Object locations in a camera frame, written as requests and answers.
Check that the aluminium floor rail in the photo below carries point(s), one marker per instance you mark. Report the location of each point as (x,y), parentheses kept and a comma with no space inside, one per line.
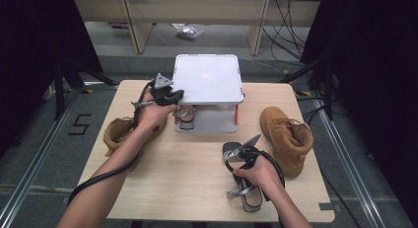
(351,168)
(36,159)

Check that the tan lace-up boot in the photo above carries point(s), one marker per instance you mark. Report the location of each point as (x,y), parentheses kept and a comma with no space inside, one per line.
(115,132)
(286,139)

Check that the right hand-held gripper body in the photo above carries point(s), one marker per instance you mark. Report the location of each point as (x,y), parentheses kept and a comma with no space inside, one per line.
(250,155)

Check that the black metal stand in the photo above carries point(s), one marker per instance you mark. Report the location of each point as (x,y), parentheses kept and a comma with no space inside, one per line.
(59,93)
(328,96)

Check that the beige wooden desk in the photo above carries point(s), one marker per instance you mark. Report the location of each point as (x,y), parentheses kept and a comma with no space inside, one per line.
(197,7)

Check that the black curtain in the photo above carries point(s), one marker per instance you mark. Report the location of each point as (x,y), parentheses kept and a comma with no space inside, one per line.
(378,73)
(29,57)

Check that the person's right hand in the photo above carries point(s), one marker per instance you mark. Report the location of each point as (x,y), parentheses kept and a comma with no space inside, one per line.
(263,175)

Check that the clear plastic bag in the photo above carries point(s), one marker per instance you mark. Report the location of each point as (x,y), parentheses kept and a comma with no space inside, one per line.
(189,32)

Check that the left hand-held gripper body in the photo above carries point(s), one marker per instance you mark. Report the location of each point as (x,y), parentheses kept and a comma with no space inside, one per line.
(162,90)

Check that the person's left hand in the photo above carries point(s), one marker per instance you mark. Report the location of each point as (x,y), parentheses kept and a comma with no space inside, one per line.
(153,114)

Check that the white two-tier shoe rack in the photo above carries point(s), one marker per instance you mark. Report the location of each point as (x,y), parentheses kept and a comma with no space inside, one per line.
(210,80)

